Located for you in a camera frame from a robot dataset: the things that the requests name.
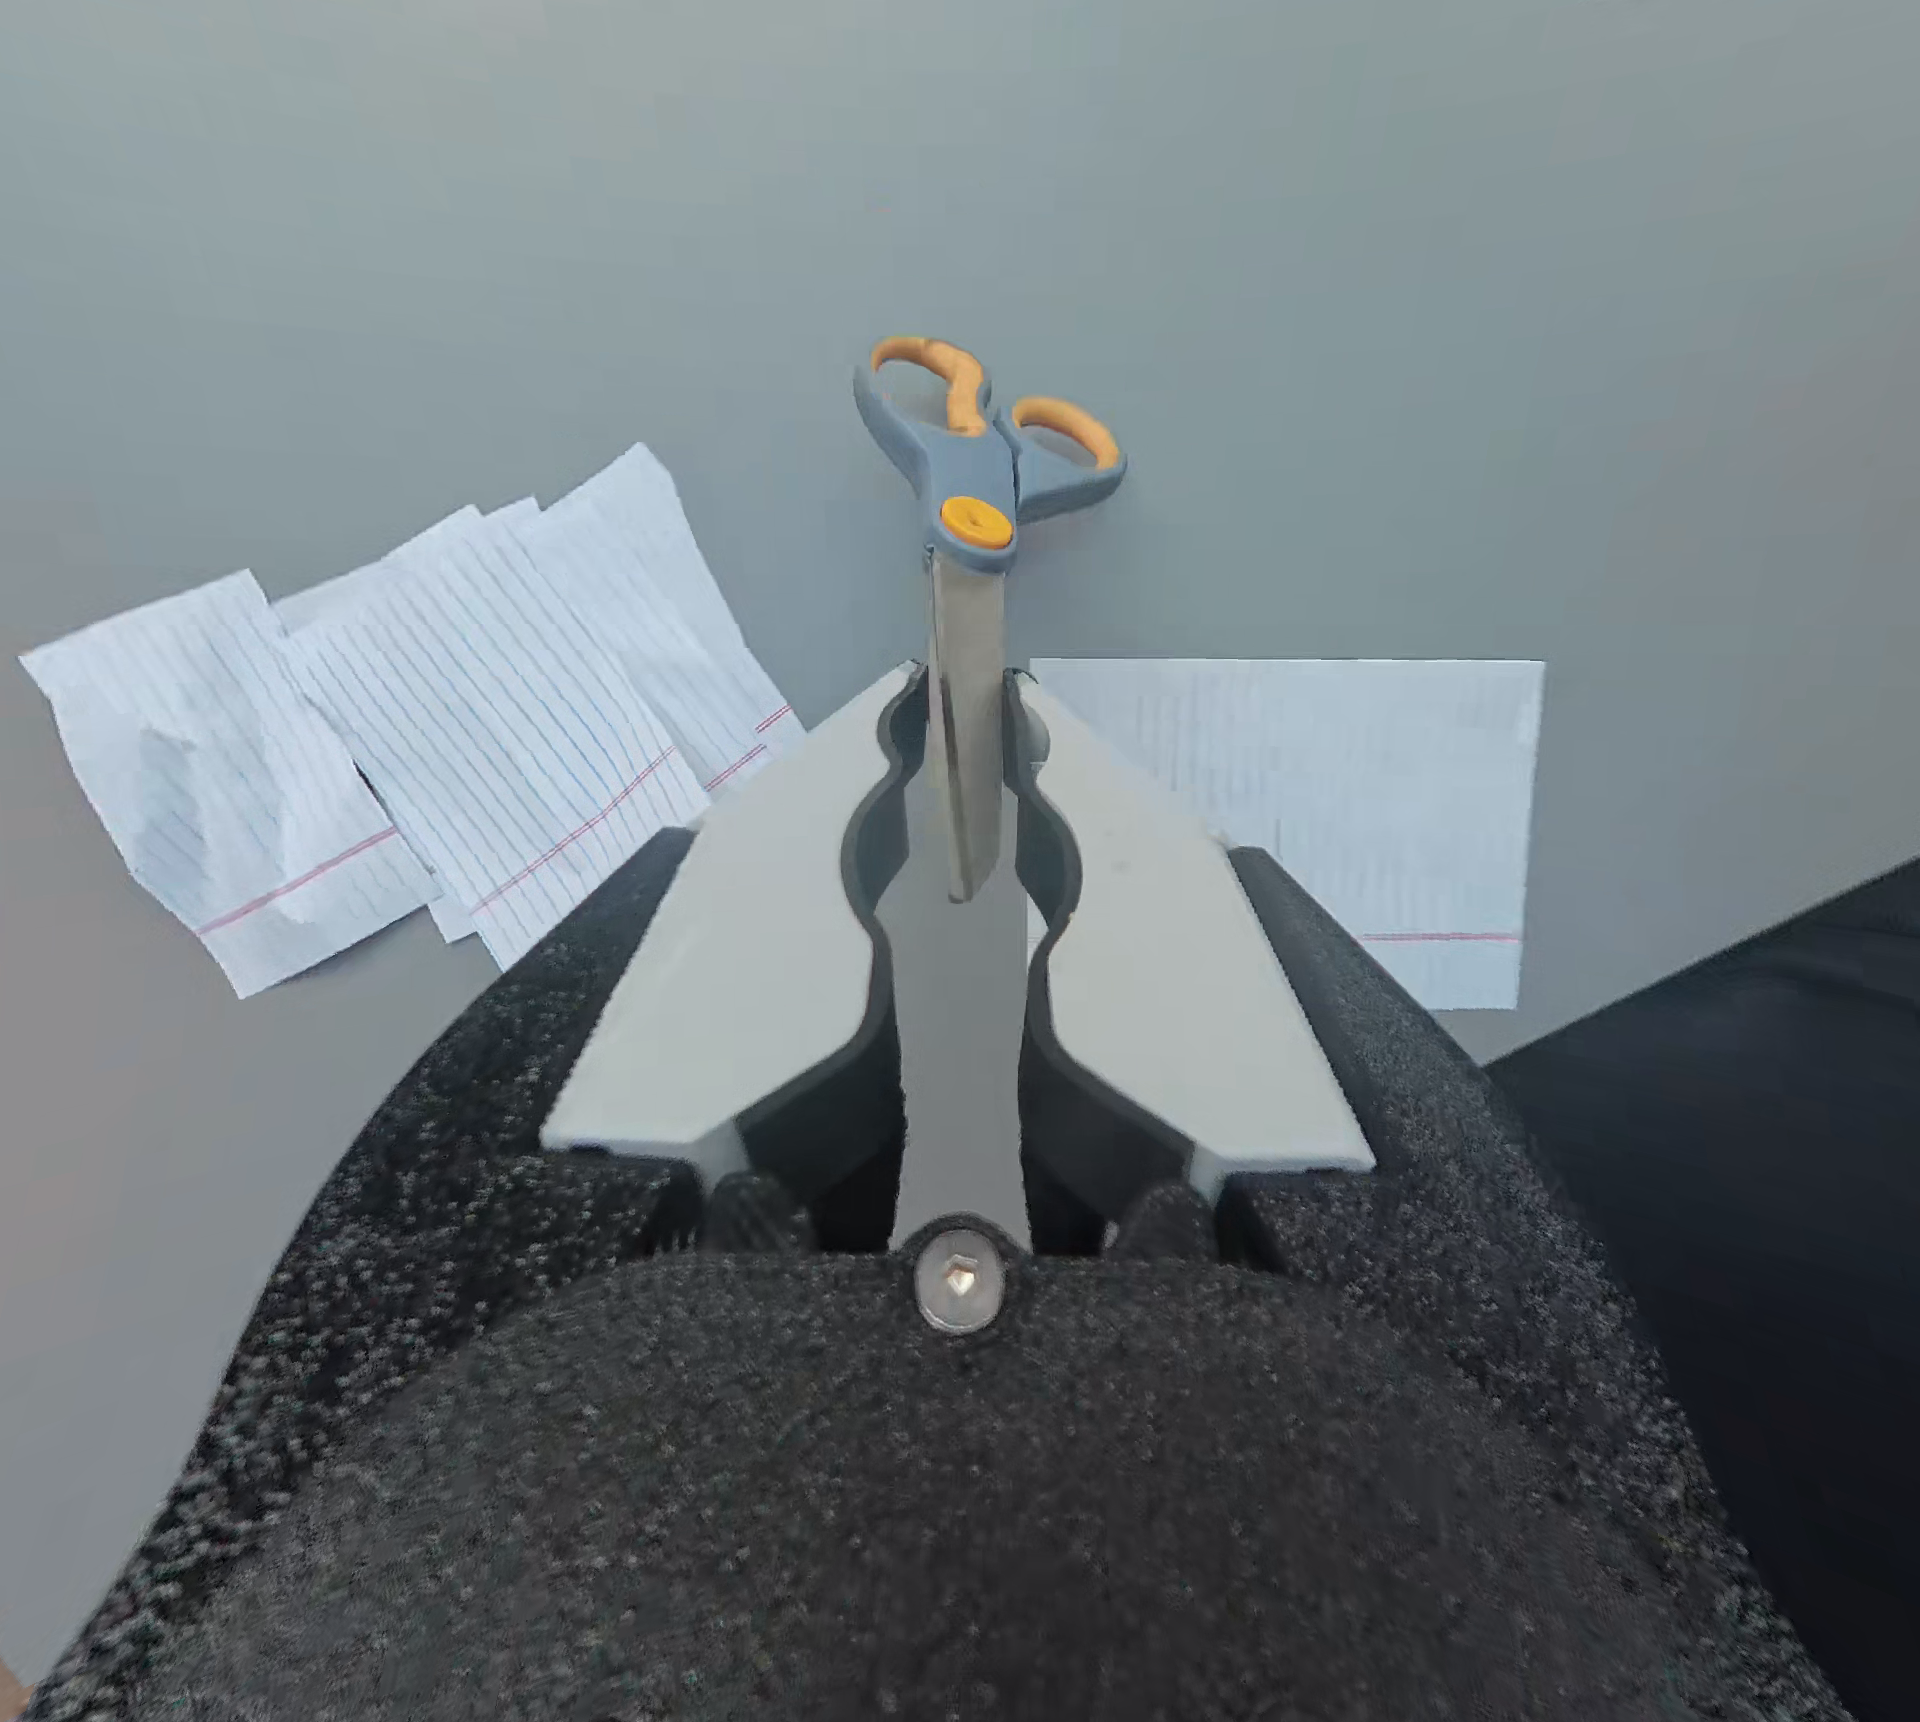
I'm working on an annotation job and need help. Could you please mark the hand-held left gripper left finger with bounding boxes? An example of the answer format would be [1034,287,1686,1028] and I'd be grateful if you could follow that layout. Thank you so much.
[541,660,927,1176]

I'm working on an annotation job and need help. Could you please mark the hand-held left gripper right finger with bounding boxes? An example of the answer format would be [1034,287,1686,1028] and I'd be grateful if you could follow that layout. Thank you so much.
[1008,676,1377,1192]

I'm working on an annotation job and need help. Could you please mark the lined paper sheet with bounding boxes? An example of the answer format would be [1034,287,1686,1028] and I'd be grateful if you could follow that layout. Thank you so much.
[1026,656,1548,1013]

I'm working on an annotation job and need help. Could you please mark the grey and yellow scissors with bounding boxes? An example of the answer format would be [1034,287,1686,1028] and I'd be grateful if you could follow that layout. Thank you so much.
[852,334,1130,906]

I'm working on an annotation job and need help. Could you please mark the grey desk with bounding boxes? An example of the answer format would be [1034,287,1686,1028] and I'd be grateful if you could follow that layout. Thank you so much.
[0,0,1920,1686]

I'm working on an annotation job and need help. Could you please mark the cut lined paper pieces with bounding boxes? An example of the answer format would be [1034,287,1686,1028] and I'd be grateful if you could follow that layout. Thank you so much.
[18,443,809,1002]

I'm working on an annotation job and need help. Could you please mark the dark cloth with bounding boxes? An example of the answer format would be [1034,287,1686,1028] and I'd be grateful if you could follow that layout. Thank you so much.
[1483,858,1920,1722]

